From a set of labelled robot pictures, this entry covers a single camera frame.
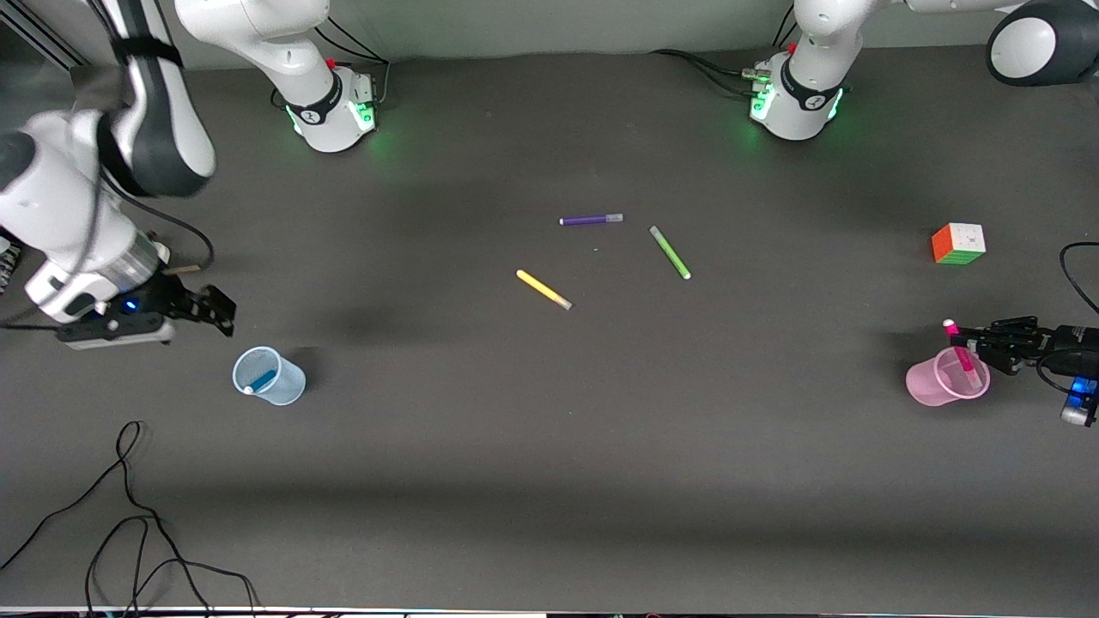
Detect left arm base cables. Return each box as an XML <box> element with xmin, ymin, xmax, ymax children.
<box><xmin>651</xmin><ymin>19</ymin><xmax>805</xmax><ymax>100</ymax></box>

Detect pink mesh cup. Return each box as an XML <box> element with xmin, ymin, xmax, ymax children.
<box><xmin>906</xmin><ymin>347</ymin><xmax>992</xmax><ymax>407</ymax></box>

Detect pink marker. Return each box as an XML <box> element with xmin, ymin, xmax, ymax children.
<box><xmin>943</xmin><ymin>319</ymin><xmax>979</xmax><ymax>387</ymax></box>

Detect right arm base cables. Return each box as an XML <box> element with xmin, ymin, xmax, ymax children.
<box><xmin>270</xmin><ymin>15</ymin><xmax>392</xmax><ymax>109</ymax></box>

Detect light blue mesh cup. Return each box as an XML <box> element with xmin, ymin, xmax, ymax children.
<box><xmin>233</xmin><ymin>347</ymin><xmax>307</xmax><ymax>407</ymax></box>

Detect thin black loose cable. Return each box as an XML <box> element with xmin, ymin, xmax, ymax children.
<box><xmin>0</xmin><ymin>421</ymin><xmax>263</xmax><ymax>618</ymax></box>

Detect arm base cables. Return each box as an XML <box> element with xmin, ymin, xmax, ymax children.
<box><xmin>651</xmin><ymin>19</ymin><xmax>805</xmax><ymax>100</ymax></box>
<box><xmin>270</xmin><ymin>15</ymin><xmax>392</xmax><ymax>109</ymax></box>

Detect dark grey table mat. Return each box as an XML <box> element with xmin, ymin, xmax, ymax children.
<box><xmin>0</xmin><ymin>30</ymin><xmax>1099</xmax><ymax>615</ymax></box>

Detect yellow marker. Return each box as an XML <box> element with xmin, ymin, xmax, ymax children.
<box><xmin>516</xmin><ymin>270</ymin><xmax>573</xmax><ymax>311</ymax></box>

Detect colourful puzzle cube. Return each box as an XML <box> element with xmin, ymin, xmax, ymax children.
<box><xmin>932</xmin><ymin>222</ymin><xmax>987</xmax><ymax>265</ymax></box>

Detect green marker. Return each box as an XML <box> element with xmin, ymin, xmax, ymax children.
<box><xmin>649</xmin><ymin>226</ymin><xmax>692</xmax><ymax>281</ymax></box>

